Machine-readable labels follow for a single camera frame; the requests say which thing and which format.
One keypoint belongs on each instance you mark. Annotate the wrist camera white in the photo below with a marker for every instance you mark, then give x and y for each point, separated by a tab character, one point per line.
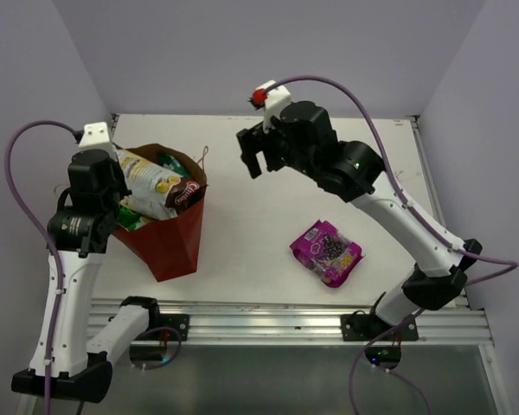
96	136
272	102

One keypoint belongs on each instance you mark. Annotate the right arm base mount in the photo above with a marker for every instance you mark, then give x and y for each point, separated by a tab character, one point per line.
360	326

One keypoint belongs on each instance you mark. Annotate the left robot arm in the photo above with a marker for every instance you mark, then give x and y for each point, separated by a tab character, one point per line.
66	365

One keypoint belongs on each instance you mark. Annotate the aluminium rail frame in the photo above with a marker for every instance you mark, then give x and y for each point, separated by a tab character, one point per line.
248	288

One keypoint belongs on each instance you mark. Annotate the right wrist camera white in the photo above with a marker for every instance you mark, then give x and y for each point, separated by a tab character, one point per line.
272	102

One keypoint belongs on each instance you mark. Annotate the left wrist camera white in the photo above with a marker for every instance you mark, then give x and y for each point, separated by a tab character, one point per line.
96	136

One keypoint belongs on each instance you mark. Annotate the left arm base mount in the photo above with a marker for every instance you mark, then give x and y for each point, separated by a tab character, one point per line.
178	322

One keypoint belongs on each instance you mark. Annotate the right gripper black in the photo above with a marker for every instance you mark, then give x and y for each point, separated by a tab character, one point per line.
253	141

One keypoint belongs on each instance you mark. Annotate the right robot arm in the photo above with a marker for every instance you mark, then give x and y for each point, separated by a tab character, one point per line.
302	138

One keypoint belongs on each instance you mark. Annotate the purple candy bag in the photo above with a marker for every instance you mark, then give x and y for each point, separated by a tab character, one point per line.
328	254

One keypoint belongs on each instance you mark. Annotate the green white chips bag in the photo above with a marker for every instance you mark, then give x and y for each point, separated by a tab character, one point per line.
130	220

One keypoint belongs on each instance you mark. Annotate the red brown paper bag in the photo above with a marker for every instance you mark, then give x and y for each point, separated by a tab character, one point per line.
169	247

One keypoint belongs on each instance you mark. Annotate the brown yellow chips bag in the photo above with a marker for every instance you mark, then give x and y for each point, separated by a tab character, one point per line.
156	192

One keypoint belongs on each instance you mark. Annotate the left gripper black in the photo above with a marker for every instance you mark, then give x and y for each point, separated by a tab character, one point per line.
116	169

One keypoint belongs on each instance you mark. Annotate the dark green snack bag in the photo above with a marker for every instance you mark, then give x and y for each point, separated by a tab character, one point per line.
170	162

